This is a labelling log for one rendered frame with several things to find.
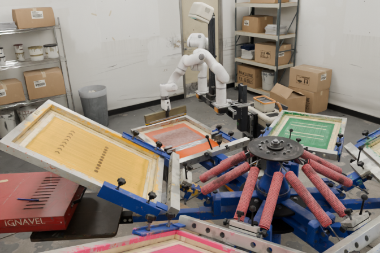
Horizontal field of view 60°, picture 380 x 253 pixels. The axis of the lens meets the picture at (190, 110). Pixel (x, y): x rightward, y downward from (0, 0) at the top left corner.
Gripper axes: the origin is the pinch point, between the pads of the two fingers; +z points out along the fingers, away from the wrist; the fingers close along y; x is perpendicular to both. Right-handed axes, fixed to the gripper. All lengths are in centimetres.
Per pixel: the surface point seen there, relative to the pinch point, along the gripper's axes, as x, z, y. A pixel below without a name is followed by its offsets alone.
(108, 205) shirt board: 82, 15, -77
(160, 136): 12.4, 14.5, -9.9
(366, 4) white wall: -380, -67, 58
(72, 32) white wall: -3, -47, 321
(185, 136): -5.2, 14.7, -23.3
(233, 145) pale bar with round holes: -17, 7, -73
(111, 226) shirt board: 86, 15, -96
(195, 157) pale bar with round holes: 16, 6, -73
